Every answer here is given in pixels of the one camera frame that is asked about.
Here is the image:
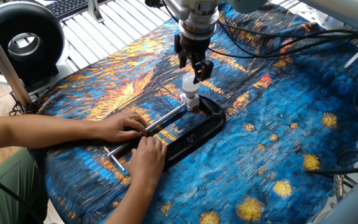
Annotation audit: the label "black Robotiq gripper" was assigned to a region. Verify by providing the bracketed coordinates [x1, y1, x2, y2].
[174, 33, 214, 84]

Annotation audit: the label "white light bulb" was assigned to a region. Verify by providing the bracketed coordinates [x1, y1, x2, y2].
[181, 72, 201, 99]

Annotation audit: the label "white lamp socket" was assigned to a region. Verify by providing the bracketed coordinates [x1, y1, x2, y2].
[179, 92, 201, 112]

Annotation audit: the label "black C-clamp with silver screw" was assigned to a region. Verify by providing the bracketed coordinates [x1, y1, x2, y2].
[103, 95, 227, 172]

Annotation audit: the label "person's right forearm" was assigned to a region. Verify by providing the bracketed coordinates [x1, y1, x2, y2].
[103, 177, 155, 224]

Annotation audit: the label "person's left forearm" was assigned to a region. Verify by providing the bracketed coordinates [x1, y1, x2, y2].
[0, 114, 105, 153]

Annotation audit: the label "person's left hand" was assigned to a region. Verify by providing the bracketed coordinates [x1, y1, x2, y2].
[94, 111, 149, 144]

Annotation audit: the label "person's right hand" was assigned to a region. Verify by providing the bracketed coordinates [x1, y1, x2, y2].
[126, 136, 168, 187]

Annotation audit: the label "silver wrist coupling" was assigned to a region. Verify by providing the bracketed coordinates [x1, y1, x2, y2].
[178, 0, 220, 40]

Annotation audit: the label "black round knob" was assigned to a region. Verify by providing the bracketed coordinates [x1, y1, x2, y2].
[144, 0, 168, 9]

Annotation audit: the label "starry night painting tablecloth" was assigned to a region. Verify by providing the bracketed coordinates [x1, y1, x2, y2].
[25, 0, 358, 224]

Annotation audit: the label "black keyboard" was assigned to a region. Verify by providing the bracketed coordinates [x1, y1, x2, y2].
[45, 0, 111, 19]

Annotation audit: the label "silver cylinder base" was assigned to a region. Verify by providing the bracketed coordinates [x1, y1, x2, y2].
[317, 12, 347, 30]

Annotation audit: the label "silver metal plug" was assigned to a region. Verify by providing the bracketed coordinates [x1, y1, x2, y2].
[334, 174, 345, 200]

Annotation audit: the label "green trousers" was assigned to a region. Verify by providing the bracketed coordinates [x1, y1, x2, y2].
[0, 147, 48, 224]

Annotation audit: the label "white wrist mount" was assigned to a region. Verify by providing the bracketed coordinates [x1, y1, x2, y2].
[163, 0, 195, 21]

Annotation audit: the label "aluminium bracket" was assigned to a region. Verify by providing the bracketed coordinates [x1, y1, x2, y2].
[85, 0, 105, 23]

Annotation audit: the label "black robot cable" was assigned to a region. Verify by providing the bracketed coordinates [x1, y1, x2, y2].
[160, 0, 358, 119]

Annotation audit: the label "thick black cable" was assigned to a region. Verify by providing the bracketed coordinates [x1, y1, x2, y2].
[303, 149, 358, 177]

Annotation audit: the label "black wire tangle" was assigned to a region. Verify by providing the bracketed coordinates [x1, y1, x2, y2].
[8, 93, 27, 116]

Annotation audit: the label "aluminium frame post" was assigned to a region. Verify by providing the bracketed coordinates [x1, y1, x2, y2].
[0, 14, 34, 111]

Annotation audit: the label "thin black cable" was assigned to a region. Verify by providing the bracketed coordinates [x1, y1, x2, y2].
[0, 164, 43, 224]

